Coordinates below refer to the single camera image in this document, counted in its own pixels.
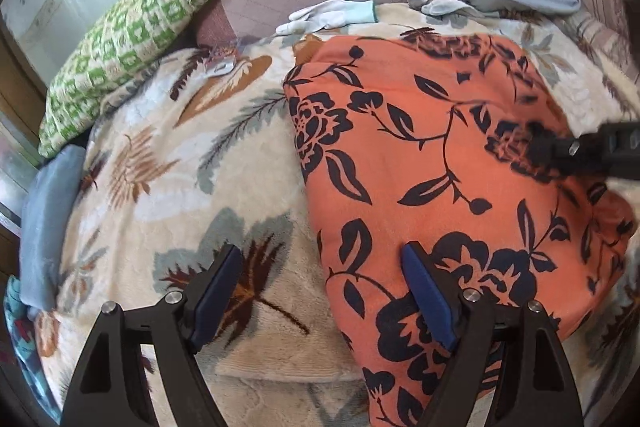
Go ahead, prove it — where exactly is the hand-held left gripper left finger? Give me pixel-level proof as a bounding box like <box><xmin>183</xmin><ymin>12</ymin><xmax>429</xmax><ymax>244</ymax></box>
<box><xmin>60</xmin><ymin>243</ymin><xmax>245</xmax><ymax>427</ymax></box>

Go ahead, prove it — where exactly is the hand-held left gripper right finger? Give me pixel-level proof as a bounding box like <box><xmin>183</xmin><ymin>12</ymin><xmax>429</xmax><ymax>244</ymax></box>
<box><xmin>401</xmin><ymin>242</ymin><xmax>586</xmax><ymax>427</ymax></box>

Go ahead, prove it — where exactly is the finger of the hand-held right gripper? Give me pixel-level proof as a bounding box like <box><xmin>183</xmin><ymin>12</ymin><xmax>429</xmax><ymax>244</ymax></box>
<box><xmin>527</xmin><ymin>121</ymin><xmax>640</xmax><ymax>182</ymax></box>

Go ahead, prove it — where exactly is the orange floral garment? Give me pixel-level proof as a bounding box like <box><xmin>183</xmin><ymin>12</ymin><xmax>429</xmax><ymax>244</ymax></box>
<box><xmin>282</xmin><ymin>32</ymin><xmax>638</xmax><ymax>427</ymax></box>

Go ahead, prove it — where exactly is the leaf print blanket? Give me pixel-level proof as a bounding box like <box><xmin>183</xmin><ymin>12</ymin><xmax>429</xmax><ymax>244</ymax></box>
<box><xmin>20</xmin><ymin>0</ymin><xmax>640</xmax><ymax>427</ymax></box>

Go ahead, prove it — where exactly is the beige striped bedding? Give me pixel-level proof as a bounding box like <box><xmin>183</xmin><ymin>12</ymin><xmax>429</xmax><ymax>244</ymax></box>
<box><xmin>557</xmin><ymin>0</ymin><xmax>640</xmax><ymax>82</ymax></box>

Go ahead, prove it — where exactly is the folded blue cloth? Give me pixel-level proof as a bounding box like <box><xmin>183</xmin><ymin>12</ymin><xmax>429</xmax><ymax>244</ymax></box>
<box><xmin>19</xmin><ymin>144</ymin><xmax>87</xmax><ymax>313</ymax></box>

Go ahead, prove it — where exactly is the blue striped sweater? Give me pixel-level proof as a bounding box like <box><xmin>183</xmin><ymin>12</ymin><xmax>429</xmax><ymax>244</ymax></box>
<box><xmin>2</xmin><ymin>277</ymin><xmax>63</xmax><ymax>408</ymax></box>

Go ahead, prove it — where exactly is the small blanket tag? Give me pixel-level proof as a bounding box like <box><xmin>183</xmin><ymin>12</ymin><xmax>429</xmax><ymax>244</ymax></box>
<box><xmin>202</xmin><ymin>47</ymin><xmax>238</xmax><ymax>75</ymax></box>

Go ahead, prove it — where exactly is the patterned glass wooden door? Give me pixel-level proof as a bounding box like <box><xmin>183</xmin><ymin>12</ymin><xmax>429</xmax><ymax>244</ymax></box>
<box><xmin>0</xmin><ymin>32</ymin><xmax>48</xmax><ymax>233</ymax></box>

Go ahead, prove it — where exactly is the green checkered pillow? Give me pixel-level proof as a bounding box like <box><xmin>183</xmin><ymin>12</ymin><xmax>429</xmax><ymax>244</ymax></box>
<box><xmin>37</xmin><ymin>0</ymin><xmax>277</xmax><ymax>158</ymax></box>

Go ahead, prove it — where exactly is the white glove with teal cuff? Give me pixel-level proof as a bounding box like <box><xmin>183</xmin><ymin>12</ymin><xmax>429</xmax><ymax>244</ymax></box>
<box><xmin>275</xmin><ymin>0</ymin><xmax>376</xmax><ymax>36</ymax></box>

